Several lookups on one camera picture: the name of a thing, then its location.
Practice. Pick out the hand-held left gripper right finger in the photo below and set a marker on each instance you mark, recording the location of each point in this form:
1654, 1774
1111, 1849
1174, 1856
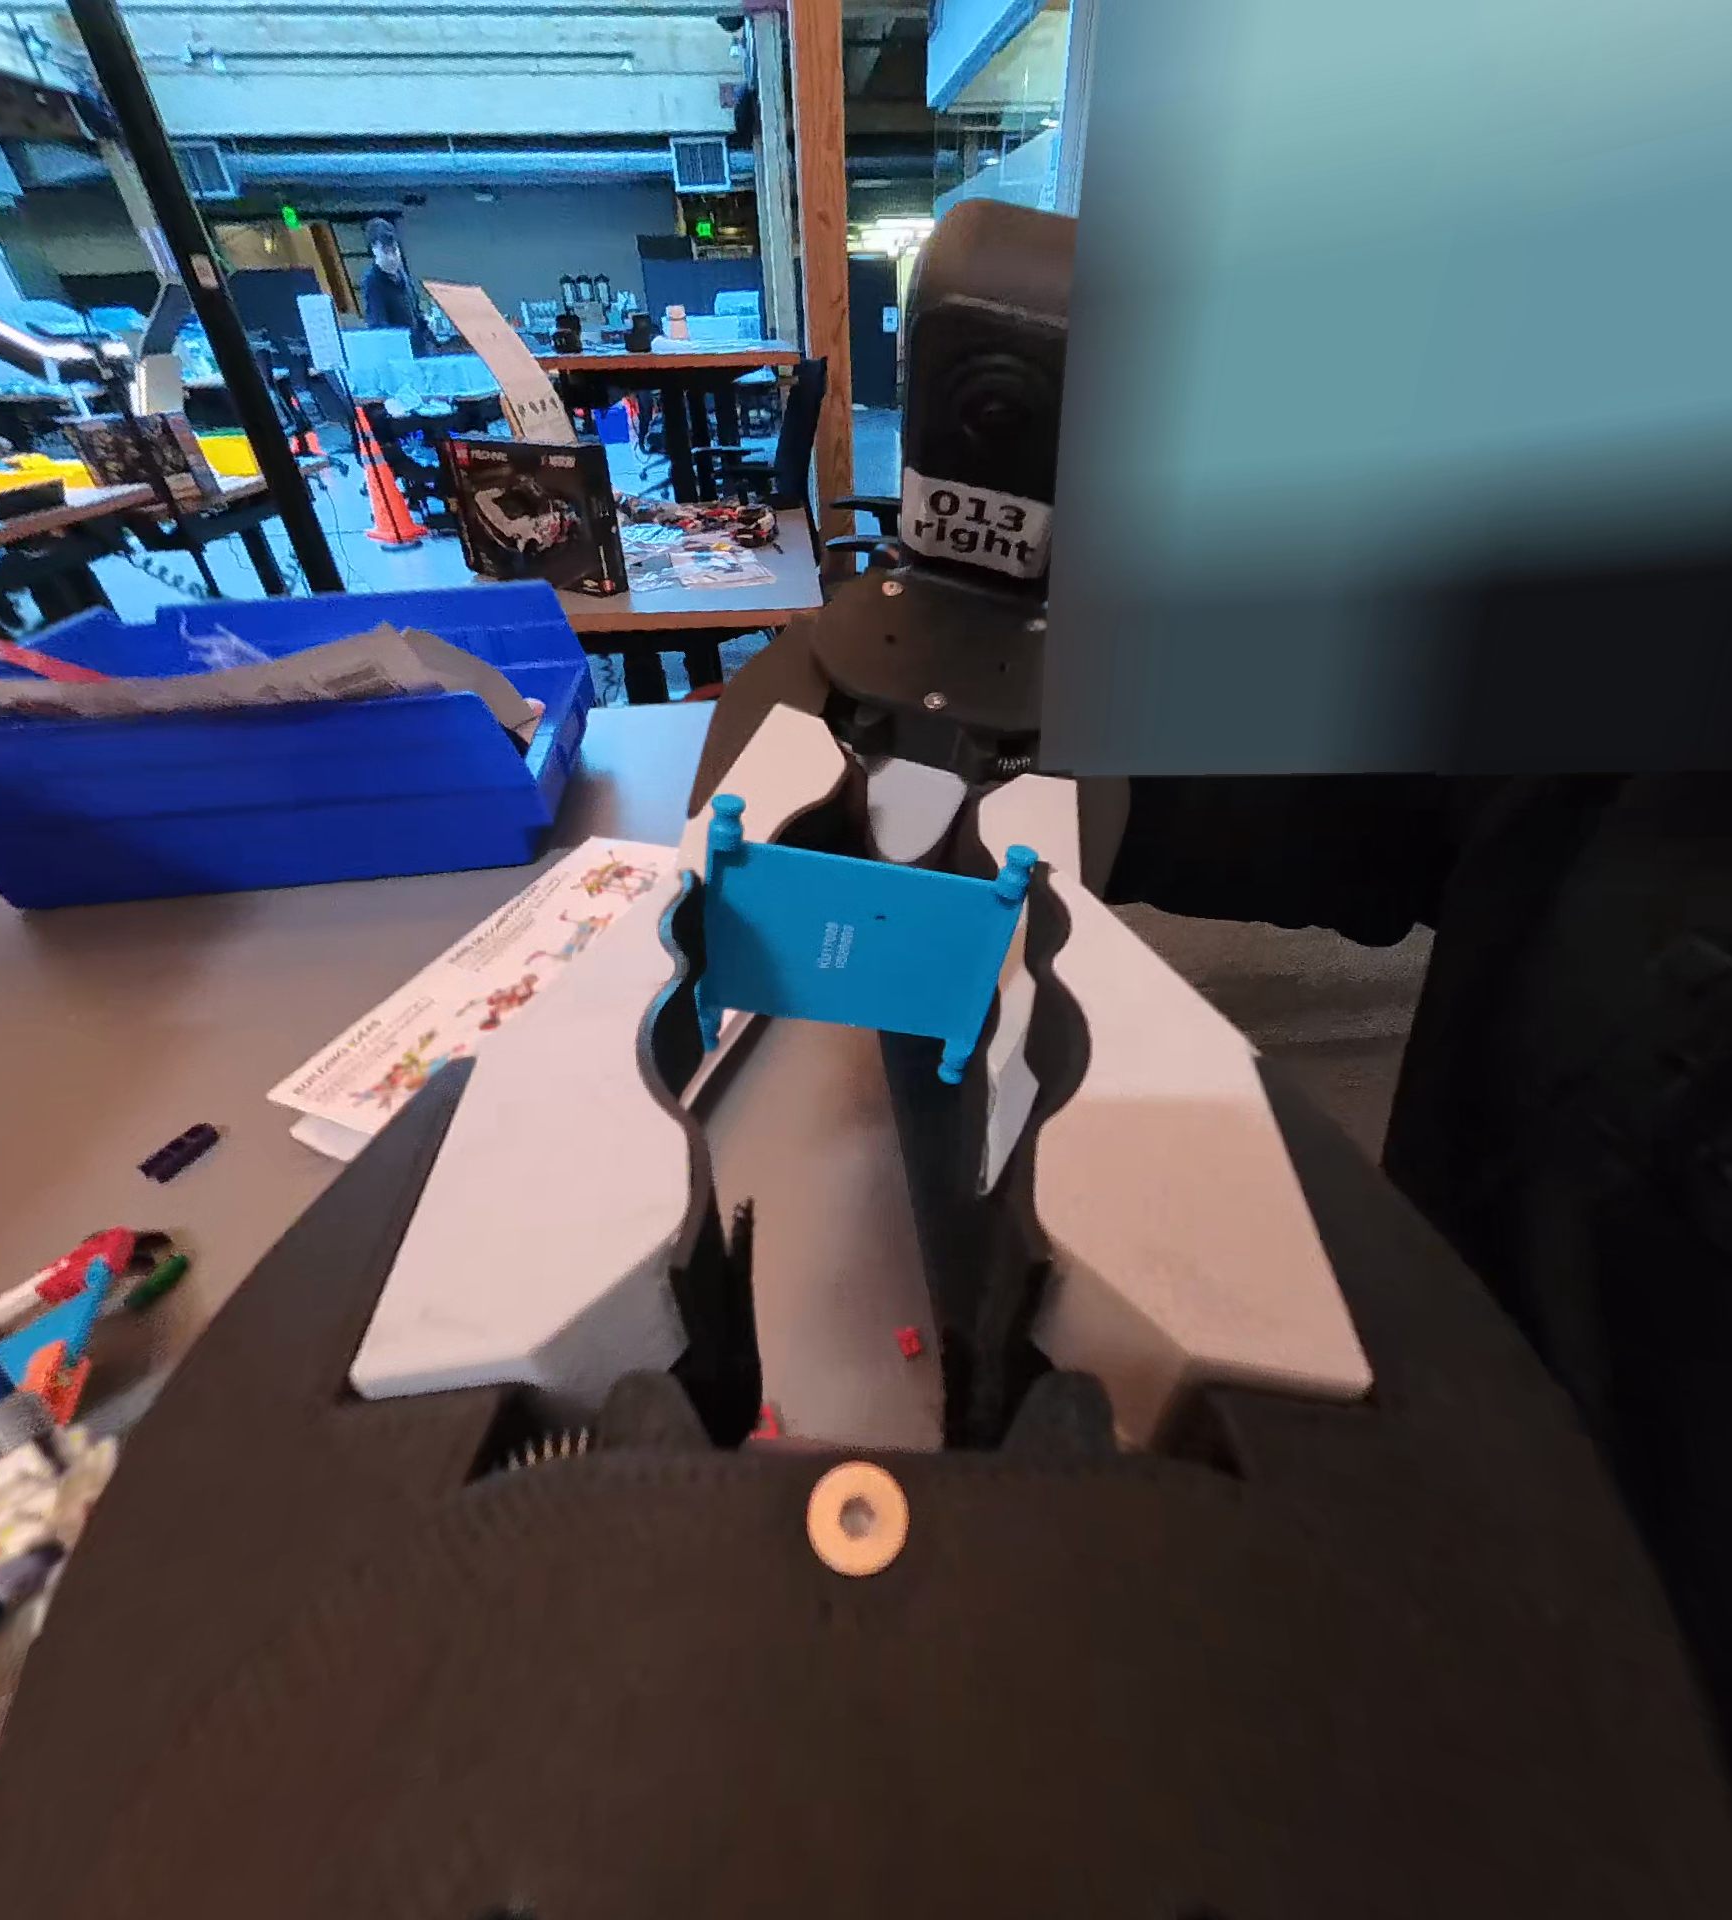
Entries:
1197, 1201

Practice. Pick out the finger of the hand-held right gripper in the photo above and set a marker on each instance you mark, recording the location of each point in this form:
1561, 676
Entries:
768, 764
1039, 818

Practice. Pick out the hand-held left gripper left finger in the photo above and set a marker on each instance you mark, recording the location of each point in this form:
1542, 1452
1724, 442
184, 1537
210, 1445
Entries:
536, 1201

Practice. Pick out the blue panel piece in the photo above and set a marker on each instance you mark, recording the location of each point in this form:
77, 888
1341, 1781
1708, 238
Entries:
866, 945

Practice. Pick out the colourful toy construction model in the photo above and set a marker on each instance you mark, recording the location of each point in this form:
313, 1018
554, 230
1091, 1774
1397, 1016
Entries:
48, 1335

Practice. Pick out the grey table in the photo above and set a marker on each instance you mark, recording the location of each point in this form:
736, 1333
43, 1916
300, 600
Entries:
747, 592

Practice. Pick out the instruction booklet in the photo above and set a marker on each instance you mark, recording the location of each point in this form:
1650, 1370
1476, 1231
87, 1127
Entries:
507, 975

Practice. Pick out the black office chair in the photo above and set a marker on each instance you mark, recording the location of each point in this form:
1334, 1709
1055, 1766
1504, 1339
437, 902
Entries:
791, 435

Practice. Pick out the black toy box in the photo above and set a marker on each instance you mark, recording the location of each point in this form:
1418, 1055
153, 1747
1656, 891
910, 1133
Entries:
536, 511

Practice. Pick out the purple clip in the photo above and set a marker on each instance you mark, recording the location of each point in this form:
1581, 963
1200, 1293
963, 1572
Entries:
178, 1152

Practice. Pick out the wooden table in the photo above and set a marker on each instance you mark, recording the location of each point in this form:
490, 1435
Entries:
686, 361

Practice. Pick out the person's dark clothing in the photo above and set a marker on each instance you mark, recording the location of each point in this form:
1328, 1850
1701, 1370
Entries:
1631, 1201

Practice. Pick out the orange traffic cone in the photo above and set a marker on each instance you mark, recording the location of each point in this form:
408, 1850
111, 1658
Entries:
395, 502

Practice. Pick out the tilted white sign board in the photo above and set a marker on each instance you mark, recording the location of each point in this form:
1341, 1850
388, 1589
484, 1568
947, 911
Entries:
507, 375

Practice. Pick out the crumpled grey paper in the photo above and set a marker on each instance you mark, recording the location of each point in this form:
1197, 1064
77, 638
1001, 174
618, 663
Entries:
281, 674

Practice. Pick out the bright blue object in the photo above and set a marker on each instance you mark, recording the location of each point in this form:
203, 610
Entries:
206, 810

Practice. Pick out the wooden post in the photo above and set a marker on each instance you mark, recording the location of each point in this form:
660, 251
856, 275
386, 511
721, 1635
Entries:
820, 224

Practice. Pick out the black support post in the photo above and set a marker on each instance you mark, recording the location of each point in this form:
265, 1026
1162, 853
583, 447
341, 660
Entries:
206, 300

